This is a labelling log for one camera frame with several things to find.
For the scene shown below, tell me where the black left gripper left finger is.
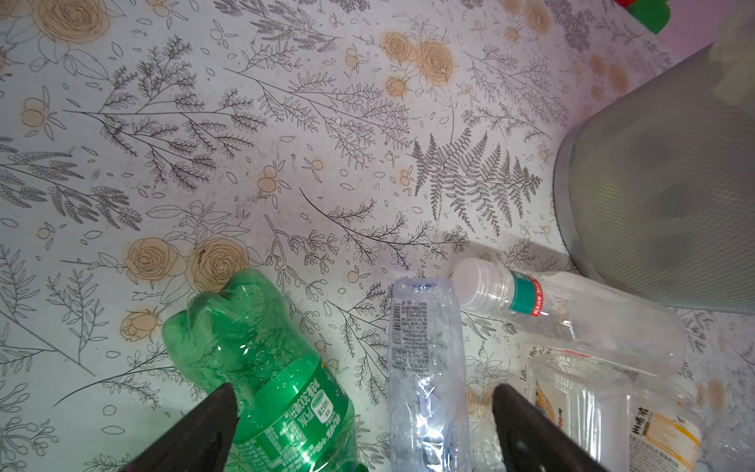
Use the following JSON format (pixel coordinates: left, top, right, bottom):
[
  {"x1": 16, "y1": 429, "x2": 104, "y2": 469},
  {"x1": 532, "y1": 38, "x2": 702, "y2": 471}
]
[{"x1": 122, "y1": 383, "x2": 239, "y2": 472}]

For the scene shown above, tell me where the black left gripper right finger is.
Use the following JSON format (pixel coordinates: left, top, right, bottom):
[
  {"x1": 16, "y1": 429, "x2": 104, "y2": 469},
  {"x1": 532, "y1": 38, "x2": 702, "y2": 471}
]
[{"x1": 492, "y1": 383, "x2": 607, "y2": 472}]

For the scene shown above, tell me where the clear water bottle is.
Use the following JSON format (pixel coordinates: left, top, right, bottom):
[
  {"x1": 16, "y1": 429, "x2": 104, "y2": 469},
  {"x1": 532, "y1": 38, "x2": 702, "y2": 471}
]
[{"x1": 387, "y1": 278, "x2": 471, "y2": 471}]

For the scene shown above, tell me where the grey mesh waste bin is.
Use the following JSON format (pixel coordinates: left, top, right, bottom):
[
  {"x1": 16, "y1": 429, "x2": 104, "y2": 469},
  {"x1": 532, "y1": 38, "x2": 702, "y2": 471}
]
[{"x1": 554, "y1": 44, "x2": 754, "y2": 315}]

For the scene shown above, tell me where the clear bottle orange label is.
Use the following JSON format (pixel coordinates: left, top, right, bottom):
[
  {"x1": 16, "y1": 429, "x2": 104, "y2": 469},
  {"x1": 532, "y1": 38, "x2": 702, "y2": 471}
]
[{"x1": 527, "y1": 353, "x2": 705, "y2": 471}]

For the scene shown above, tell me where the clear bottle red green label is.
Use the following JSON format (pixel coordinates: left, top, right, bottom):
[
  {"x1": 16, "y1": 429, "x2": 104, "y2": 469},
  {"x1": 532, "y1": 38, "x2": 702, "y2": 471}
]
[{"x1": 451, "y1": 258, "x2": 686, "y2": 377}]

